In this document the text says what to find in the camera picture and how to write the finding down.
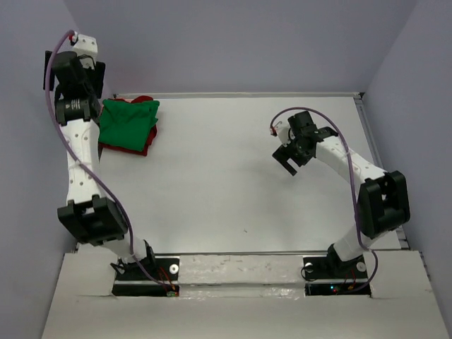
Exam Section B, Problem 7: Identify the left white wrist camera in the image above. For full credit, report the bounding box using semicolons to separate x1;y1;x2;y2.
69;32;98;59

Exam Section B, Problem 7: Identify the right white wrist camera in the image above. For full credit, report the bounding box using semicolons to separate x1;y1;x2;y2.
270;121;293;147

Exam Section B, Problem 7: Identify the white front cover board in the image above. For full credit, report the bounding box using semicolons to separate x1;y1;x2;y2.
43;251;448;338

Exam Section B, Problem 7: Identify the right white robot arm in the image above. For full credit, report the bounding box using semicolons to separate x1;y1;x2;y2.
269;107;410;277

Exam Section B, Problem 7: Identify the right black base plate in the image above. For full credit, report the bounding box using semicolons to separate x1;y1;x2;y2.
300;256;371;297

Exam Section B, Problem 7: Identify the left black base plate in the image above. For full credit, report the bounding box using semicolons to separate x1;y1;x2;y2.
110;256;180;297

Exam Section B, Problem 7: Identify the green t-shirt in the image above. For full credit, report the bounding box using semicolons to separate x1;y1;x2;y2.
97;98;160;150

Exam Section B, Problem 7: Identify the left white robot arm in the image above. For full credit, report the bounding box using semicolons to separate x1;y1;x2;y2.
43;51;157;279

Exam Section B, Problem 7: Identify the red t-shirt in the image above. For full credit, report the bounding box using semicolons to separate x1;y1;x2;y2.
97;95;159;157

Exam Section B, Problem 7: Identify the aluminium table frame rail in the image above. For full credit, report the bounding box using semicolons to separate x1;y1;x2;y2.
72;91;410;255

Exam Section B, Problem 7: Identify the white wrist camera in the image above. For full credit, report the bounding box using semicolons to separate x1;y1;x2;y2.
69;32;98;59
270;121;293;147

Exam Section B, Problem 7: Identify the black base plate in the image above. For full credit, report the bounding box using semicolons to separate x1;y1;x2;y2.
110;256;180;297
300;256;371;297

